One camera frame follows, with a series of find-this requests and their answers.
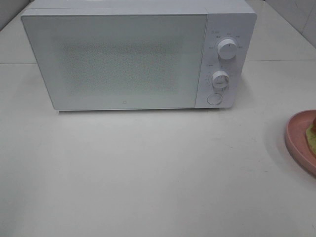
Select round white door button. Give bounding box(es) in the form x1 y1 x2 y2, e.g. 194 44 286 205
207 93 223 106

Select white microwave door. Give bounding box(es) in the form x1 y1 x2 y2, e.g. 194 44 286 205
22 15 207 111

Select pink round plate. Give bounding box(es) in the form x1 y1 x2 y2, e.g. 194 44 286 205
285 110 316 176

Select white bread sandwich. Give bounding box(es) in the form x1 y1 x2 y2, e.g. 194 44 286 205
306 124 316 153

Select lower white timer knob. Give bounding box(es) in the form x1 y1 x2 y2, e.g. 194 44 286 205
211 70 229 89

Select white microwave oven body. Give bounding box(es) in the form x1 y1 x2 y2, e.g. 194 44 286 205
21 0 257 110

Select upper white power knob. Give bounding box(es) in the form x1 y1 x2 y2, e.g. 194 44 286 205
217 38 237 60

